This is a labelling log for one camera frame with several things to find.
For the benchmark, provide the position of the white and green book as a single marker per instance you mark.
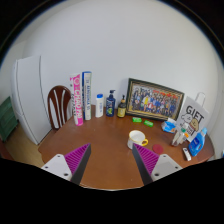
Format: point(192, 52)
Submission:
point(87, 96)

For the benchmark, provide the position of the colourful puzzle cube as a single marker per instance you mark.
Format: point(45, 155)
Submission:
point(187, 135)

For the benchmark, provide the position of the white refrigerator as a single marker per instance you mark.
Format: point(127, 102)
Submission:
point(30, 96)

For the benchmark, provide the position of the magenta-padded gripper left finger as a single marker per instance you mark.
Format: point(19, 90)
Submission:
point(77, 158)

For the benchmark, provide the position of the flat round red coaster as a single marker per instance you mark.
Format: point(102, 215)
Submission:
point(158, 149)

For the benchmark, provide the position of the amber pump bottle yellow label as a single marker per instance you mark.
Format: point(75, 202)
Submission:
point(121, 109)

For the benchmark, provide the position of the small green box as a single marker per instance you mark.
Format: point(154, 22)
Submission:
point(137, 119)
point(148, 123)

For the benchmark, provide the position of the framed group photo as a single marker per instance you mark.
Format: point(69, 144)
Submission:
point(154, 100)

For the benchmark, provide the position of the blue detergent bottle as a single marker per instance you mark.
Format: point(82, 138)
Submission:
point(197, 144)

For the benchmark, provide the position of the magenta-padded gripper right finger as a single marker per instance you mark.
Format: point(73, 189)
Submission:
point(146, 159)

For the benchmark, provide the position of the white bottle blue cap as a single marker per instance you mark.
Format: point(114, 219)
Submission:
point(99, 107)

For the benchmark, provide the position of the brown wooden chair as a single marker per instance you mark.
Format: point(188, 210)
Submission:
point(57, 100)

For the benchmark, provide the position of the white printed gift bag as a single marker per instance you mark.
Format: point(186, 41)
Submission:
point(195, 116)

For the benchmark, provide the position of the pink and white book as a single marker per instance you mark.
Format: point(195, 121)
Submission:
point(76, 100)

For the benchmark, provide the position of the clear plastic bottle white cap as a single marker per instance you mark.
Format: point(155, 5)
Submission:
point(177, 137)

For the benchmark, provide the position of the green cabinet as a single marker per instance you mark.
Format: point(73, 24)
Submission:
point(6, 118)

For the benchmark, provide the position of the blue tissue pack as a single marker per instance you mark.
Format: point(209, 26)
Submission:
point(169, 126)

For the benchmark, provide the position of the dark blue pump bottle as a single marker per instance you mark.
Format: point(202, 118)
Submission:
point(110, 106)

